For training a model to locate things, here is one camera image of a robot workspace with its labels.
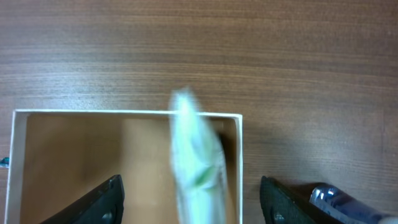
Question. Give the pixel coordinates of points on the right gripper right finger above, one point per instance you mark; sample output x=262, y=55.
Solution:
x=280, y=204

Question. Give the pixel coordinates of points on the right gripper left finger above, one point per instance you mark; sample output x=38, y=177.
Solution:
x=104, y=204

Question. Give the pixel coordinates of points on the blue pump bottle clear cap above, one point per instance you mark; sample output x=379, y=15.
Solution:
x=345, y=208

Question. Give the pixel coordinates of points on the white cardboard box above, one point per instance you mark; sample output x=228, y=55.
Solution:
x=58, y=156

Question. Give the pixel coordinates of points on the white floral shampoo tube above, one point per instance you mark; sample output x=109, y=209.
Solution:
x=197, y=162

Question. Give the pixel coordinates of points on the blue disposable razor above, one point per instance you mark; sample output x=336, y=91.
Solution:
x=4, y=162

